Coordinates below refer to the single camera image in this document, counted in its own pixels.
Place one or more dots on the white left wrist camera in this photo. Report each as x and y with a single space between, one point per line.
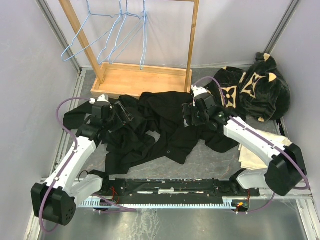
101 101

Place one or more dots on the black cream fleece garment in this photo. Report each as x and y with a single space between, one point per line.
260 91

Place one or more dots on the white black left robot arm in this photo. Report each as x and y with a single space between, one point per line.
57 198

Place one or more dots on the black shirt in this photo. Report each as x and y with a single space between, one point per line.
157 130
78 119

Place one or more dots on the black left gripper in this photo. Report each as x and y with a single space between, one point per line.
128 116

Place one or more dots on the wooden clothes rack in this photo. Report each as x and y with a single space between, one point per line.
119 78

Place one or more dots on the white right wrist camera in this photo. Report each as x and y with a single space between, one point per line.
197 91

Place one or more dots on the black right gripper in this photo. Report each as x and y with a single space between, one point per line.
187 109

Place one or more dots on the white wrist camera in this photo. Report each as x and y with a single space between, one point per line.
197 91
101 101

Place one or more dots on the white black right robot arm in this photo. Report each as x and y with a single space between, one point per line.
285 164

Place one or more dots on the light blue cable duct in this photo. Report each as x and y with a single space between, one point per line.
227 204

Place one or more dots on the light blue wire hanger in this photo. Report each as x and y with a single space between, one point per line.
131 27
111 36
145 37
78 27

